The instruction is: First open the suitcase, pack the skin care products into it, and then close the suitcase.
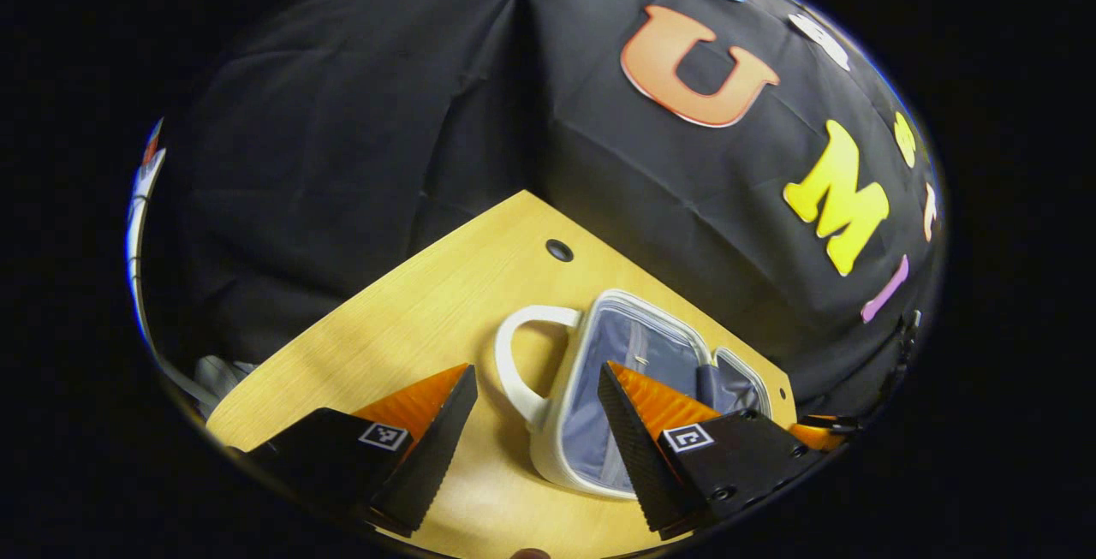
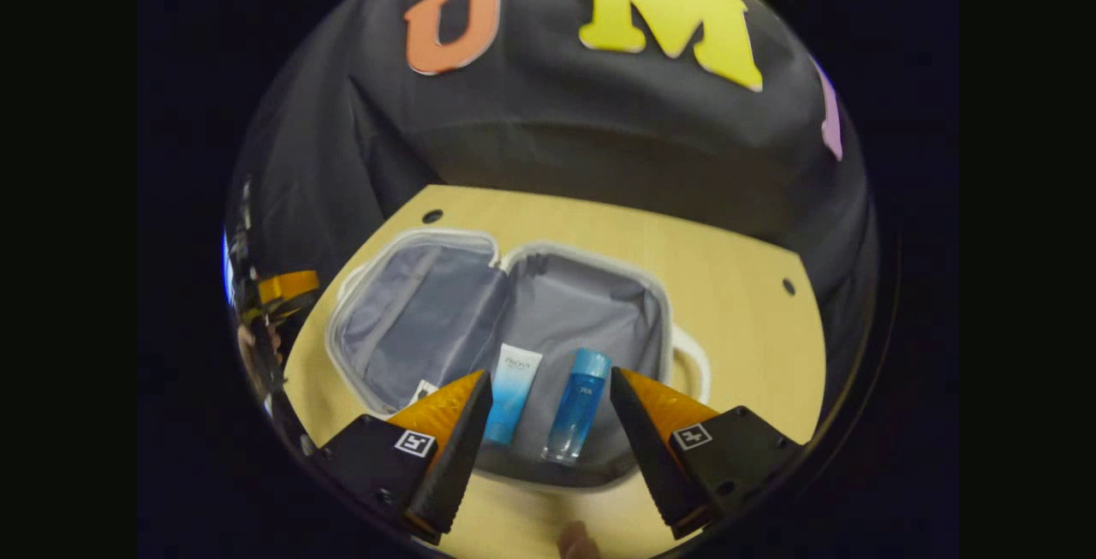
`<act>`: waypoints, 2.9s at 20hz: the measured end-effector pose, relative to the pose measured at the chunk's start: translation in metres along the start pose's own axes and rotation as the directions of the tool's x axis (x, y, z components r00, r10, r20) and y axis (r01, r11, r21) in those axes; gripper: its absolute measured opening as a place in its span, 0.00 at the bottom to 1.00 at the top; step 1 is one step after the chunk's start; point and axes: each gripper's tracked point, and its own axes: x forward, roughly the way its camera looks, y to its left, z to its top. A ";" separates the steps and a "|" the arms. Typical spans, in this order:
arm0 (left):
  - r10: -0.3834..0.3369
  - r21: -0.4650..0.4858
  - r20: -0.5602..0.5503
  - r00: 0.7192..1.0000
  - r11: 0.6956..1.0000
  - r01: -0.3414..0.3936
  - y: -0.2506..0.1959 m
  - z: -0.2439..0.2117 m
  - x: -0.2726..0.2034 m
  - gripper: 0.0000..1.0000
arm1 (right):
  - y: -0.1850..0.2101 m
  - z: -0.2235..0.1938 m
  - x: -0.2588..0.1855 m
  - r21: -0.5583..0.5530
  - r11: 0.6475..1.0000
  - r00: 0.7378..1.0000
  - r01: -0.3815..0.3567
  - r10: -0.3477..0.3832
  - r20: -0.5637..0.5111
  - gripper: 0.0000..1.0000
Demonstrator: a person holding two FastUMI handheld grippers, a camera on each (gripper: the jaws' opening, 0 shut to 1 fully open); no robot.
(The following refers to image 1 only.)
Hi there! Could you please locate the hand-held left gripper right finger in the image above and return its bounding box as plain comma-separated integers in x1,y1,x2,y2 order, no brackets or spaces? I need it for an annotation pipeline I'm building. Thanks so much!
596,360,828,542

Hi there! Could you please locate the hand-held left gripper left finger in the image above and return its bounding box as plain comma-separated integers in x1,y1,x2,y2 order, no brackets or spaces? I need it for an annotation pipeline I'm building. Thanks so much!
224,363,479,539

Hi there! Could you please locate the white suitcase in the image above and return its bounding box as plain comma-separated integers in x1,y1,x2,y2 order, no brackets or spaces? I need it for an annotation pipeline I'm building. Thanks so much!
494,288,774,501

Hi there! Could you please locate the grey bundle under table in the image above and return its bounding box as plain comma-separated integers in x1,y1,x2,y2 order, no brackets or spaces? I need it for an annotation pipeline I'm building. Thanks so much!
194,354,259,411

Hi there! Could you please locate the black backdrop cloth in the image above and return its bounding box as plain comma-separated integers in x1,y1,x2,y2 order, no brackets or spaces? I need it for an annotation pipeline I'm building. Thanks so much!
141,0,943,425

